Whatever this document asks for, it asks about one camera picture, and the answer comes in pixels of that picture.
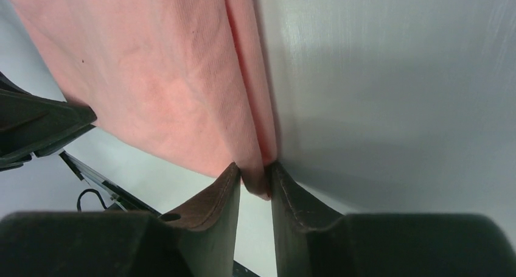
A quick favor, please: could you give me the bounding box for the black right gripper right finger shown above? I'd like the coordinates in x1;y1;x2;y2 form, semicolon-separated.
268;163;515;276

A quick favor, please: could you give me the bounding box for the pink t-shirt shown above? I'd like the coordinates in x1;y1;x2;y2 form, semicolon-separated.
9;0;277;199

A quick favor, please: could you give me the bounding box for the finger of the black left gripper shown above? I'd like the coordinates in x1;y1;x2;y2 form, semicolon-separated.
1;74;97;171

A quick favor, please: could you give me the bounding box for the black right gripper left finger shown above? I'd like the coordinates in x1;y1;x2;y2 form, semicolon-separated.
1;164;240;276

